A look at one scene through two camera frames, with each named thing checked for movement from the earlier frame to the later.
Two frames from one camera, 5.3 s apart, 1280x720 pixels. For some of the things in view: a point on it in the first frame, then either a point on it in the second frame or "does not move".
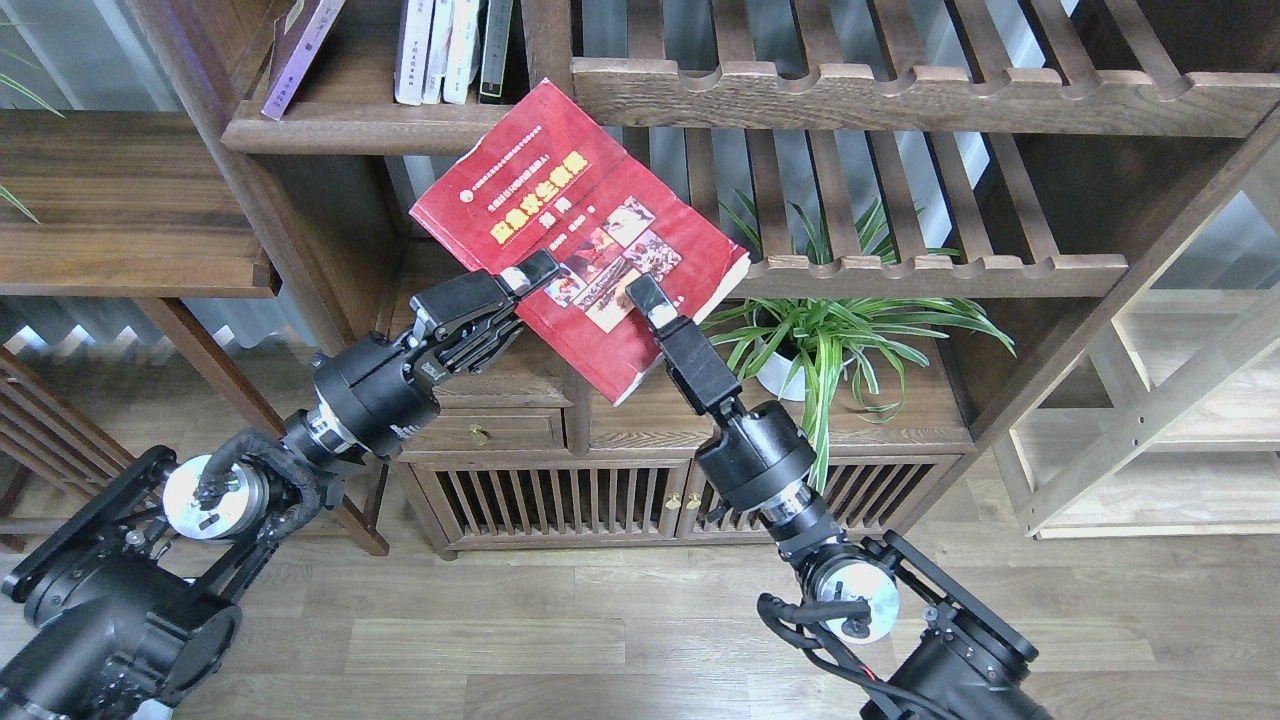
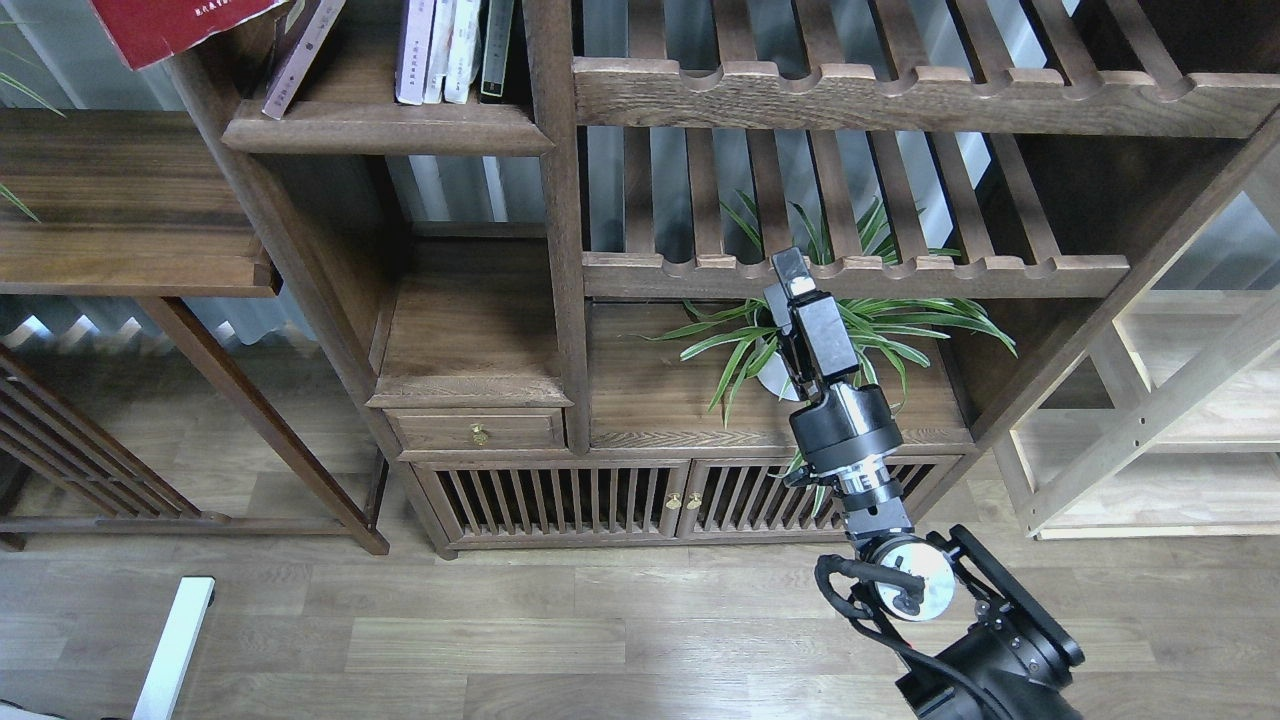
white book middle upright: [460, 50] does not move
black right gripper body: [754, 451] -> [846, 431]
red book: [549, 179] -> [148, 30]
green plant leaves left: [5, 194] does not move
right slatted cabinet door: [876, 497] does not move
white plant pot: [782, 377] does not move
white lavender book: [413, 52] does not move
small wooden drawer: [491, 428] does not move
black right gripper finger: [652, 301] -> [793, 272]
